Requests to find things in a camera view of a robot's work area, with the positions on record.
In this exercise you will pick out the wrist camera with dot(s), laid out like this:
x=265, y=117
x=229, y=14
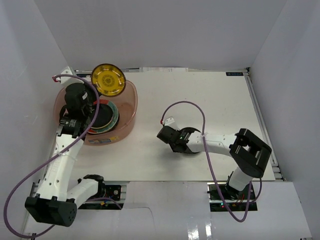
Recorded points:
x=170, y=122
x=66, y=73

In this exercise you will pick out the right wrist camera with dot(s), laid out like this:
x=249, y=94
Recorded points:
x=170, y=122

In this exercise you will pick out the black plate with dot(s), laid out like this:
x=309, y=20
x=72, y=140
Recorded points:
x=105, y=113
x=186, y=137

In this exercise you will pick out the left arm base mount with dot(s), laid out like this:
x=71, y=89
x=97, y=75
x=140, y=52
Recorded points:
x=117, y=192

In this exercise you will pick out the red plate with teal flower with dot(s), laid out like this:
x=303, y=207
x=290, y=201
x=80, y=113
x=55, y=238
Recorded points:
x=96, y=132

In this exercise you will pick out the pink translucent plastic bin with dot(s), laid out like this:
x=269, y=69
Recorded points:
x=126, y=103

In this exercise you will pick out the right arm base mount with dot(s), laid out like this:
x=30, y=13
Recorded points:
x=235, y=203

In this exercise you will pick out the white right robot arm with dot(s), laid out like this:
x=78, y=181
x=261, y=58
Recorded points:
x=249, y=152

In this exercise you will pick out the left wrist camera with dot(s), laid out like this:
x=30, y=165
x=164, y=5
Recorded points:
x=66, y=73

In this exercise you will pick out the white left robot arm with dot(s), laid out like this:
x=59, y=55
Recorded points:
x=53, y=202

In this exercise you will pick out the yellow patterned plate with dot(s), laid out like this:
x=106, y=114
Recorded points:
x=108, y=79

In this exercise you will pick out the blue-green glazed plate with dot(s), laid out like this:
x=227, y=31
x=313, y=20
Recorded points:
x=111, y=125

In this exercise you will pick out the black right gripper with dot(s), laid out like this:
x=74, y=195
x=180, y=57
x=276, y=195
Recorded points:
x=178, y=130

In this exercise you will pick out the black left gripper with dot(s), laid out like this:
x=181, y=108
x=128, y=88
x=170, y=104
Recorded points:
x=81, y=108

